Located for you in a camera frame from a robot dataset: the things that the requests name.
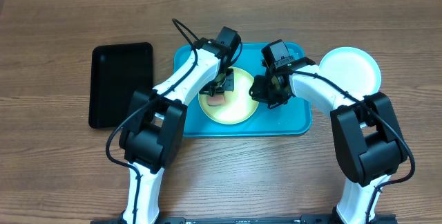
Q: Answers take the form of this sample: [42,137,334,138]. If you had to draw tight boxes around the pink sponge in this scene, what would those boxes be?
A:
[206,95,225,106]

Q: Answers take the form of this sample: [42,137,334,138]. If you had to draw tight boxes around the yellow-green plate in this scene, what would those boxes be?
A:
[198,67,258,124]

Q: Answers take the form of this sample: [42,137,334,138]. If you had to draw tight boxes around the light blue plate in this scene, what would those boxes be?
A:
[319,47,382,95]

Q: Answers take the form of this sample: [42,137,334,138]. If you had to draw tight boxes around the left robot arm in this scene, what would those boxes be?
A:
[116,42,238,223]

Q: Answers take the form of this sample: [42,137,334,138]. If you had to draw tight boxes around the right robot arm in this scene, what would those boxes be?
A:
[249,57,416,223]

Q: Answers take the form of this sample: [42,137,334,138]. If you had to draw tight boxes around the teal serving tray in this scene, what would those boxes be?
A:
[173,41,312,138]

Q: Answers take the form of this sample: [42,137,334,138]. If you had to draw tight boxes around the black rectangular tray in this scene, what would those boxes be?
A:
[88,42,153,129]

